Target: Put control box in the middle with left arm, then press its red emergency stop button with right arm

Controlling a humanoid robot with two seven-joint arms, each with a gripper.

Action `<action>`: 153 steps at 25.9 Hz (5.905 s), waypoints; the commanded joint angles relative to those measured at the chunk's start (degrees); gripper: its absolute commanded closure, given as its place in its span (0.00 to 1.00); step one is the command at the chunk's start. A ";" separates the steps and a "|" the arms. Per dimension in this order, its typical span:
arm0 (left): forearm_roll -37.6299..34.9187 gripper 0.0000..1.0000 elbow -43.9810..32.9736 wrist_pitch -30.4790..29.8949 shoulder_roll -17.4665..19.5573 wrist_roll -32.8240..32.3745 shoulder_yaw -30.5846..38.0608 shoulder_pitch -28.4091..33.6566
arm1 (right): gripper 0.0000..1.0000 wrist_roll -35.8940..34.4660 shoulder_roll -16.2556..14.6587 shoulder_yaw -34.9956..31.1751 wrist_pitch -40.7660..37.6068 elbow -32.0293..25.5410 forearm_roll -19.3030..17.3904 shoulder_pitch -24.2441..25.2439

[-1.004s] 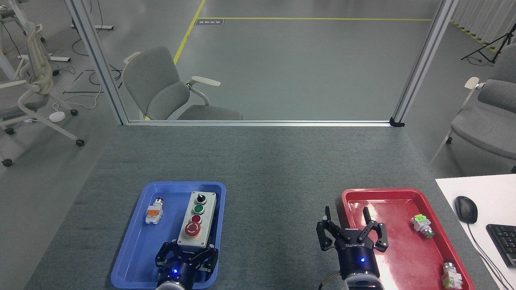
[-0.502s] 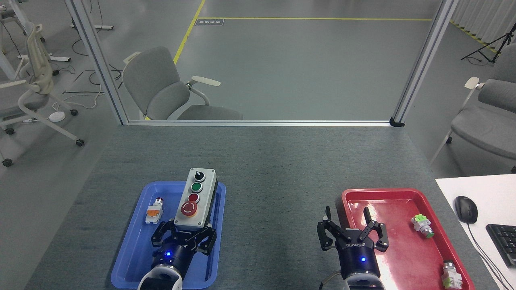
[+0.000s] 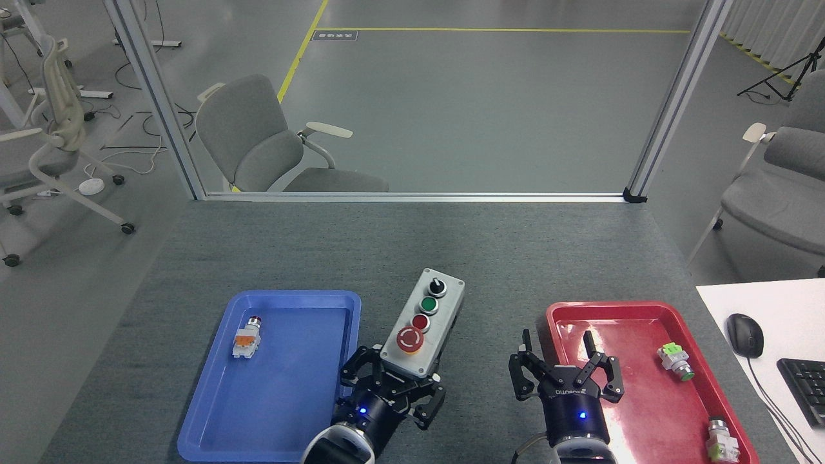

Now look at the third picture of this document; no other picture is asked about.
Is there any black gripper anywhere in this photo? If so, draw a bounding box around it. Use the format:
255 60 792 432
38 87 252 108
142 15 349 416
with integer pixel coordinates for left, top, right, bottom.
334 345 447 441
508 329 625 447

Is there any grey control box with buttons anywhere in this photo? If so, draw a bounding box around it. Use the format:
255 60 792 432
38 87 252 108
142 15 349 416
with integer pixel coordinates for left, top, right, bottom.
379 268 465 380

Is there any red push button orange block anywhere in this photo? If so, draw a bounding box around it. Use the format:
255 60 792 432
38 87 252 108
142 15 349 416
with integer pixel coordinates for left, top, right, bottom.
232 316 263 360

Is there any red plastic tray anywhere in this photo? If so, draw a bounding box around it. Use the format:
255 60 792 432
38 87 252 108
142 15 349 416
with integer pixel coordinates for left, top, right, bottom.
546 301 761 464

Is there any blue plastic tray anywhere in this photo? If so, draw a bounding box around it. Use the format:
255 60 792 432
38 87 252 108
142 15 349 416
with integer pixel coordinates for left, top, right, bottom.
177 290 362 462

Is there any black computer mouse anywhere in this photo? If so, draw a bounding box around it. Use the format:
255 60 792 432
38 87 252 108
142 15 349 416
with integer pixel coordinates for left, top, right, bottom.
727 313 765 359

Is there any white desk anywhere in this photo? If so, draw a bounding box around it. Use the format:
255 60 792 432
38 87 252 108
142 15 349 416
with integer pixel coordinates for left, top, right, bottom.
695 278 825 464

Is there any black keyboard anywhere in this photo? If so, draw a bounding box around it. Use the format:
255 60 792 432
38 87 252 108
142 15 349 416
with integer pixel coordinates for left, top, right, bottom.
777 358 825 429

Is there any grey chair with white armrests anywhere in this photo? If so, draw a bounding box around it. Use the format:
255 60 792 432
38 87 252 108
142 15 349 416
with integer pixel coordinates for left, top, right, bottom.
195 73 389 193

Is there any black tripod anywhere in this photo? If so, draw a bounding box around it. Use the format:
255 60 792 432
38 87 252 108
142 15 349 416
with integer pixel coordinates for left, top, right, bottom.
737 39 825 102

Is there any white mesh office chair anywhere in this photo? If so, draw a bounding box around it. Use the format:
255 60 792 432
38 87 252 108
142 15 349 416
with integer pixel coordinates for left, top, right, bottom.
0 35 136 268

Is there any green push button switch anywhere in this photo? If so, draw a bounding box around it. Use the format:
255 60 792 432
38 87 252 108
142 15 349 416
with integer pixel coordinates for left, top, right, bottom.
657 342 695 382

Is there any silver switch with green block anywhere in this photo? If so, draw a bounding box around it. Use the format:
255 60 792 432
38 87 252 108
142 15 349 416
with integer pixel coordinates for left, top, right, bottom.
705 417 741 462

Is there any silver aluminium rail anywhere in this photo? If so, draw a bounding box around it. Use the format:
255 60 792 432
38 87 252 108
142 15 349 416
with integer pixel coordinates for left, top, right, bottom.
204 191 630 204

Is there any black mouse cable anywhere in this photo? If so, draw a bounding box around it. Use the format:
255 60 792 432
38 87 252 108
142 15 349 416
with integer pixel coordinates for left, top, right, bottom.
748 356 808 464

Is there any grey chair with white frame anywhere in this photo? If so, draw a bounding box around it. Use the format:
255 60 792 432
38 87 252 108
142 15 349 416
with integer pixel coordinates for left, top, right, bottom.
686 87 825 278

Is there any silver aluminium post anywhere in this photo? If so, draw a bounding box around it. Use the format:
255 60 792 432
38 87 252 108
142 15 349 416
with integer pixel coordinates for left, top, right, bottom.
103 0 208 200
626 0 735 197

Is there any white floor cable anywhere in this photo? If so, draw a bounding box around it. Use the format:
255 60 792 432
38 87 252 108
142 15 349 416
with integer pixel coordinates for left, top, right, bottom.
84 132 170 181

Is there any black floor cable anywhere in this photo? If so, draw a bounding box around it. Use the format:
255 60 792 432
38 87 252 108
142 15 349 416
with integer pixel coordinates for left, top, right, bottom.
116 61 198 144

